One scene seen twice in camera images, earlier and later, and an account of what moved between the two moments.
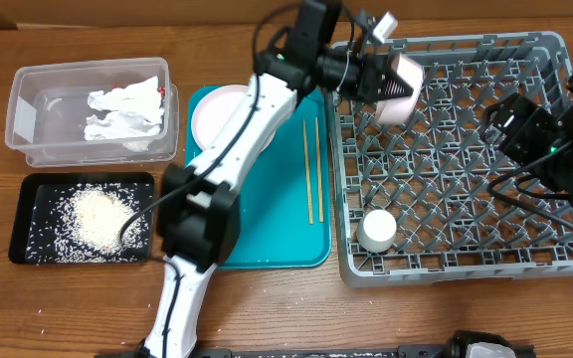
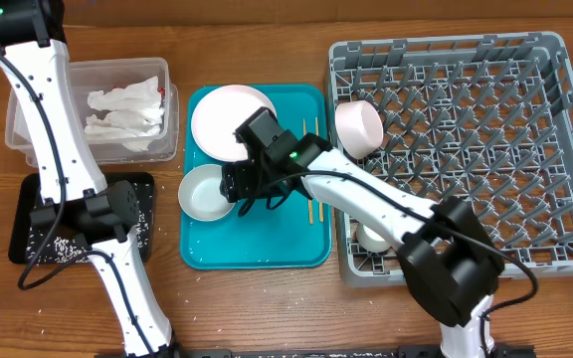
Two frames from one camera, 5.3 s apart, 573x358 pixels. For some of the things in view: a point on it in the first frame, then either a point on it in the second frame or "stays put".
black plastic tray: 77,219 stays put
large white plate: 214,111 stays put
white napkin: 133,116 stays put
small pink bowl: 397,110 → 359,128
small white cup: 376,232 stays put
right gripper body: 528,133 → 252,180
